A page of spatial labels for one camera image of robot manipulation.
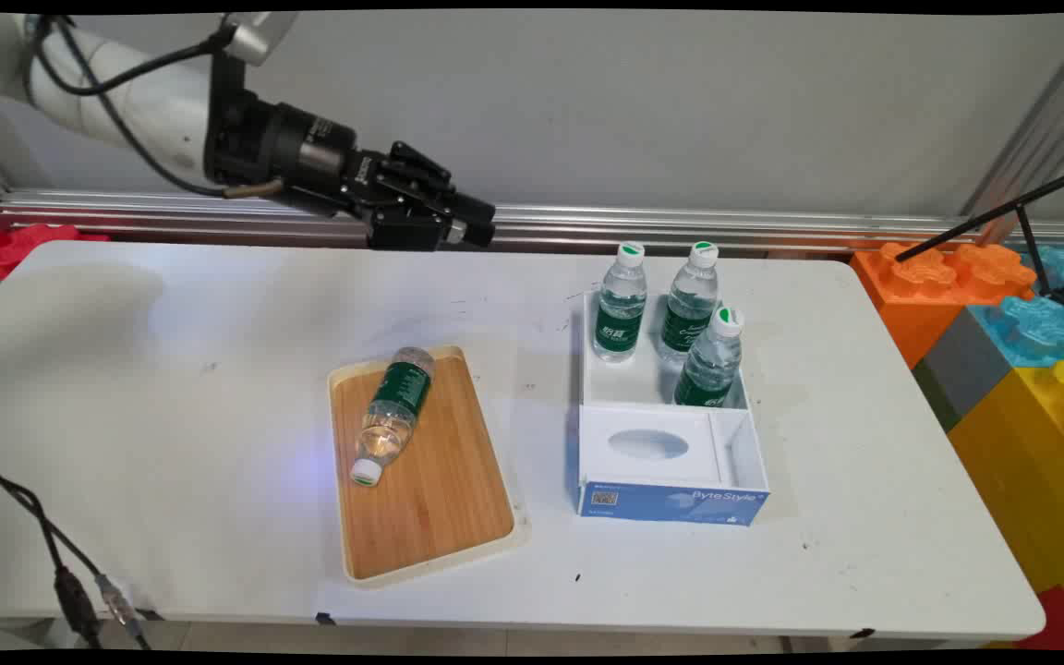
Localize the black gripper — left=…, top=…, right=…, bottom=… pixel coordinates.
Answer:
left=260, top=100, right=497, bottom=252

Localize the water bottle with green label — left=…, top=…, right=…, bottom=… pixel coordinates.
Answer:
left=592, top=241, right=648, bottom=364
left=350, top=346, right=437, bottom=488
left=673, top=306, right=745, bottom=408
left=659, top=240, right=720, bottom=366

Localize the bamboo tray with cream rim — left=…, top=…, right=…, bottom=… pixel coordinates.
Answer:
left=327, top=345, right=531, bottom=589

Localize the white and blue cardboard box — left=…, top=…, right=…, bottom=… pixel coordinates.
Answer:
left=574, top=289, right=770, bottom=528

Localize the red giant toy brick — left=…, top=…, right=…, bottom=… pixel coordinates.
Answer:
left=1014, top=584, right=1064, bottom=651
left=0, top=221, right=111, bottom=281

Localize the orange giant toy brick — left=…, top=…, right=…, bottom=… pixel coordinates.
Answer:
left=850, top=241, right=1038, bottom=369

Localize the grey giant toy brick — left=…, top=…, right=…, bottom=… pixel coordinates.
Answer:
left=912, top=305, right=1015, bottom=434

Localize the black tripod stand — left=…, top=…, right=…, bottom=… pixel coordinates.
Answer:
left=894, top=161, right=1064, bottom=312

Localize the light blue giant toy brick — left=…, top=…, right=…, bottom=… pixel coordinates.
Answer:
left=968, top=295, right=1064, bottom=369
left=1015, top=244, right=1064, bottom=306

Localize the yellow giant toy brick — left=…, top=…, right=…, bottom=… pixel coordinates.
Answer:
left=947, top=358, right=1064, bottom=640

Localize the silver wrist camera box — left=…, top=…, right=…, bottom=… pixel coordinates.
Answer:
left=221, top=13, right=299, bottom=67

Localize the aluminium rail along wall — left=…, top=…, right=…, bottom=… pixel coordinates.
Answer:
left=0, top=189, right=1064, bottom=254

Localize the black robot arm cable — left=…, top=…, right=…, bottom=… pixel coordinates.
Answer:
left=26, top=16, right=285, bottom=200

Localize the aluminium frame post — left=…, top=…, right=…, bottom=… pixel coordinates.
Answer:
left=960, top=17, right=1064, bottom=223

